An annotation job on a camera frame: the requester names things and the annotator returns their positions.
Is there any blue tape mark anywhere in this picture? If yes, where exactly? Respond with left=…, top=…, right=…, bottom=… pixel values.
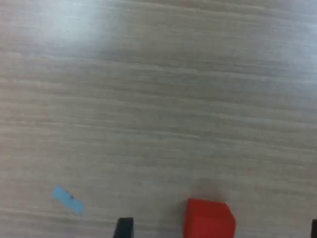
left=51, top=185, right=86, bottom=216

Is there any red cube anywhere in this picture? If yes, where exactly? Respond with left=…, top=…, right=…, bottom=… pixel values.
left=183, top=198, right=237, bottom=238

